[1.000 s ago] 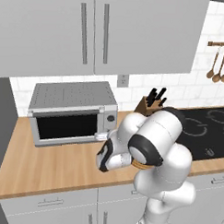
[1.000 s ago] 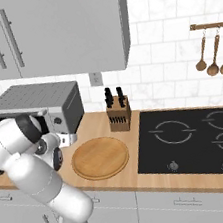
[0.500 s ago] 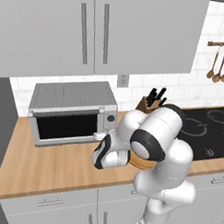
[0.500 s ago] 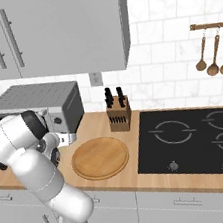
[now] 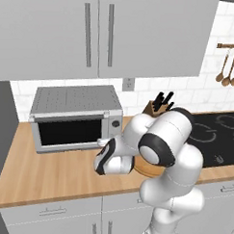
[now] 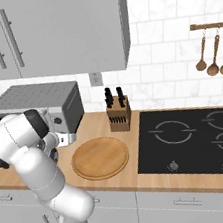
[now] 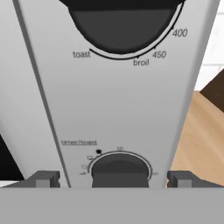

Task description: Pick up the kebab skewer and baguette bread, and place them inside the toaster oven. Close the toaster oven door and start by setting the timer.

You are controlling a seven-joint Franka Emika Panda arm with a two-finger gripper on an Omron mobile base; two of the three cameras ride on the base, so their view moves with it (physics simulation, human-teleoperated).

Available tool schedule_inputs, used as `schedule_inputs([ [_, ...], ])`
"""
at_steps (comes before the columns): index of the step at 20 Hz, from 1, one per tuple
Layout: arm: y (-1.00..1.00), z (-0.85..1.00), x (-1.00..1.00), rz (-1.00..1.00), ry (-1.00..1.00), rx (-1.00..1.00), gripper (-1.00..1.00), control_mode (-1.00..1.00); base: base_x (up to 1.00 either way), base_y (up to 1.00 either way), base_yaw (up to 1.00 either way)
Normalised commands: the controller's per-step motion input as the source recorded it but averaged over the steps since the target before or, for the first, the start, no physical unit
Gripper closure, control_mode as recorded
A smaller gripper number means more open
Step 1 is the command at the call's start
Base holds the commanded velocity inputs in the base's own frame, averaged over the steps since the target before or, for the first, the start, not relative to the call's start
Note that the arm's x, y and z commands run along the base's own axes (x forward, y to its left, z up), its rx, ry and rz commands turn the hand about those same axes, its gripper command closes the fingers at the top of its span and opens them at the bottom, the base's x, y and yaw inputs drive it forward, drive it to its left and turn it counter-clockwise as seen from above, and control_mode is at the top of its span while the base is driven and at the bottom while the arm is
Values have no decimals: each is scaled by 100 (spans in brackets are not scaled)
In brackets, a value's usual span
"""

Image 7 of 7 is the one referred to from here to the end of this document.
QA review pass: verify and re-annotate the silver toaster oven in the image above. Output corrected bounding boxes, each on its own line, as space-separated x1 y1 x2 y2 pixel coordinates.
0 0 221 189

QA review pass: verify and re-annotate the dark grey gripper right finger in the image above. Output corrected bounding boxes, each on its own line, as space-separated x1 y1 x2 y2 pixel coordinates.
166 170 214 189

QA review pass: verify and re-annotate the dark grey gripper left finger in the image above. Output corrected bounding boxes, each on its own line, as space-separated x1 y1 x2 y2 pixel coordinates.
17 170 61 189

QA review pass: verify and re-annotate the black temperature knob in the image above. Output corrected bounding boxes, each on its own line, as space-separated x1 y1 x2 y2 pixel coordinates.
58 0 187 55

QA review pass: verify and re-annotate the silver toaster oven door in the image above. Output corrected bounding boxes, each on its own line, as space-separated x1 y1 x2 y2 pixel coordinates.
0 0 61 183

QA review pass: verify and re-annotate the black timer knob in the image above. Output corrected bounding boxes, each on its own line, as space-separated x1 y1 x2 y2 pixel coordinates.
90 153 151 189

